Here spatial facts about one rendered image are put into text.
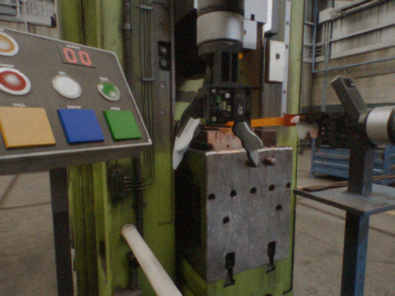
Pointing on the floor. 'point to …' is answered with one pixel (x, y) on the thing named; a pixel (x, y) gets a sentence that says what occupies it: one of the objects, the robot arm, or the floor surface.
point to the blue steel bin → (341, 161)
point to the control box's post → (61, 230)
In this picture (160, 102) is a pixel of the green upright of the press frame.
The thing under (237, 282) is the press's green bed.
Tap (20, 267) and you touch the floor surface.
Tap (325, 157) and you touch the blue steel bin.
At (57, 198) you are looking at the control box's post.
